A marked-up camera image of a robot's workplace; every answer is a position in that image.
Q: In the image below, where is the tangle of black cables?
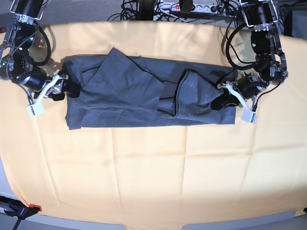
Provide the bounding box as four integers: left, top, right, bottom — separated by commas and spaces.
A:
105, 0, 240, 24

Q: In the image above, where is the white power strip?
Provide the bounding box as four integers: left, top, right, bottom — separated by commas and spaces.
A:
159, 1, 226, 14

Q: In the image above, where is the black centre stand post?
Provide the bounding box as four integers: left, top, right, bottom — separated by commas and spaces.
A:
138, 0, 156, 21

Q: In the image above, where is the grey blue T-shirt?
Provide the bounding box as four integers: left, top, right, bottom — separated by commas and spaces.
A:
62, 49, 238, 130

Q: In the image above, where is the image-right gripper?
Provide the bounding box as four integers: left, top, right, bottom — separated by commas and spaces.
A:
211, 74, 268, 110

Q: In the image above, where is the yellow table cloth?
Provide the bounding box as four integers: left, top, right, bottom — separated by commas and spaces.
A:
0, 36, 307, 230

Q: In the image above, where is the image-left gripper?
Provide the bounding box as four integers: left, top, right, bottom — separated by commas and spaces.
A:
23, 68, 81, 101

